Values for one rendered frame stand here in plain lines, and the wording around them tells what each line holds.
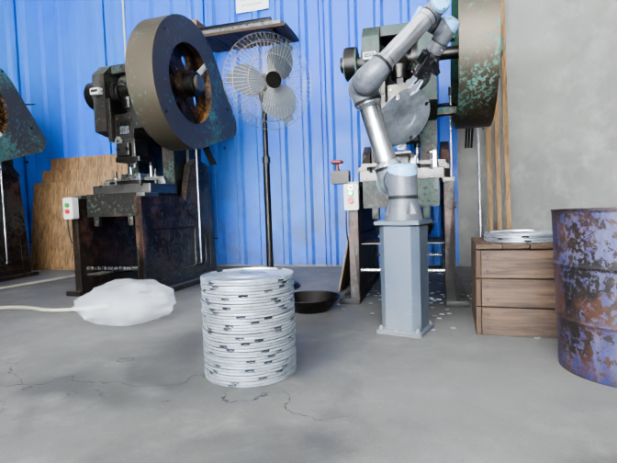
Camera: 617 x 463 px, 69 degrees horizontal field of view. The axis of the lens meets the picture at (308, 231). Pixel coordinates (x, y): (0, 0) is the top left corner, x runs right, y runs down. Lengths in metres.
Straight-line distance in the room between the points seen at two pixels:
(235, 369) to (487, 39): 1.78
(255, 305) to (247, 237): 2.78
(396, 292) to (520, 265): 0.47
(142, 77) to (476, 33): 1.76
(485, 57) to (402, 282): 1.13
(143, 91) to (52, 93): 2.61
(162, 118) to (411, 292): 1.76
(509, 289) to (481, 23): 1.20
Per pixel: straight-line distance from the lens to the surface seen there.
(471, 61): 2.35
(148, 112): 2.85
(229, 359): 1.37
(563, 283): 1.54
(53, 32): 5.44
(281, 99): 2.95
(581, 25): 4.12
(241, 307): 1.32
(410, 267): 1.78
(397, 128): 2.31
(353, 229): 2.36
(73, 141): 5.12
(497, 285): 1.86
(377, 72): 1.87
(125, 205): 3.03
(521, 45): 4.01
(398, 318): 1.83
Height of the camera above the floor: 0.51
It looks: 3 degrees down
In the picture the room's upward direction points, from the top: 2 degrees counter-clockwise
